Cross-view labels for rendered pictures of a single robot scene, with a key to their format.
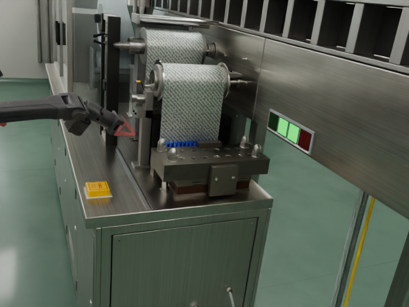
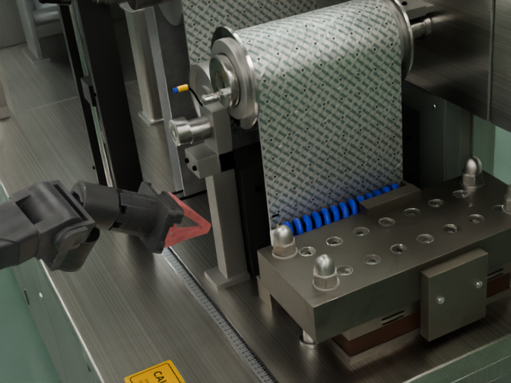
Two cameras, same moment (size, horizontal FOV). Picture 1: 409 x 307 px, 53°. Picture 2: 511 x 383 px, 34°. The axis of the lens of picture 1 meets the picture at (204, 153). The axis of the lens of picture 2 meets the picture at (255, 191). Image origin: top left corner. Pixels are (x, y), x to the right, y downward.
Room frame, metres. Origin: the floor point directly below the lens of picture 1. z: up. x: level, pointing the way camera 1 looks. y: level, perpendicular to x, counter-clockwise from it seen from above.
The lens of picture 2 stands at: (0.38, 0.16, 1.68)
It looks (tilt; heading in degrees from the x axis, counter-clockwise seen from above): 29 degrees down; 1
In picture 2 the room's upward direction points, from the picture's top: 7 degrees counter-clockwise
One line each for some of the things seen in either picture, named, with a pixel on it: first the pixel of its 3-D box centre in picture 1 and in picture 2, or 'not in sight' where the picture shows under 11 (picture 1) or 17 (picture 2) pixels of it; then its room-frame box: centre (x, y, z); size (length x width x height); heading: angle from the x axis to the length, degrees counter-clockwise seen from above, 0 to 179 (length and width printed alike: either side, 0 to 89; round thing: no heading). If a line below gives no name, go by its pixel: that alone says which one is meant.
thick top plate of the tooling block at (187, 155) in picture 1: (210, 161); (406, 247); (1.38, -0.02, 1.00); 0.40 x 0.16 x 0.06; 115
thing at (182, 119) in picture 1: (191, 122); (335, 158); (1.47, 0.06, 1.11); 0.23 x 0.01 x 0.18; 115
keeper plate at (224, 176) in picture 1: (223, 180); (455, 295); (1.30, -0.08, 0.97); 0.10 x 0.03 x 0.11; 115
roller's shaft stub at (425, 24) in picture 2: (229, 82); (404, 30); (1.60, -0.07, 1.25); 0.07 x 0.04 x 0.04; 115
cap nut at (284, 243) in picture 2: (162, 144); (284, 238); (1.35, 0.15, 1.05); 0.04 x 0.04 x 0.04
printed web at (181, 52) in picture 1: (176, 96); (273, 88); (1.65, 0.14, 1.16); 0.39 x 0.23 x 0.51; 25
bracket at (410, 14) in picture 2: (232, 73); (407, 7); (1.60, -0.07, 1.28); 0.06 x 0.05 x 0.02; 115
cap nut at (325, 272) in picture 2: (173, 154); (325, 269); (1.27, 0.10, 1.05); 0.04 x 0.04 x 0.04
